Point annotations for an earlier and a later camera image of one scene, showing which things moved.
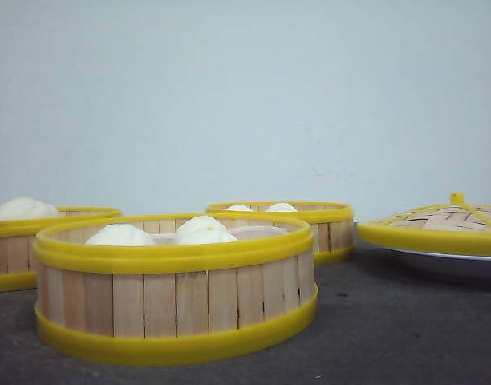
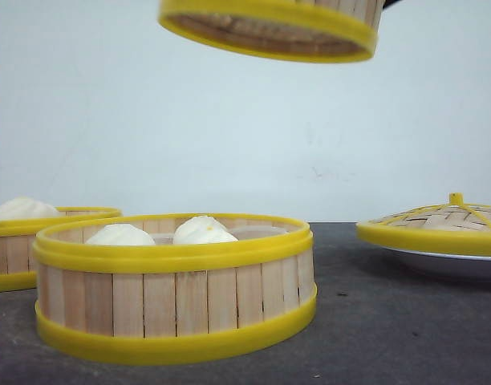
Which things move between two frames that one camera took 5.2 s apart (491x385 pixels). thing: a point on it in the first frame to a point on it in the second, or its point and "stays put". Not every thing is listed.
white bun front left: (119, 234) stays put
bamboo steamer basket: (11, 260) stays put
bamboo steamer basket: (331, 225) to (286, 30)
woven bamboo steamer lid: (458, 227) stays put
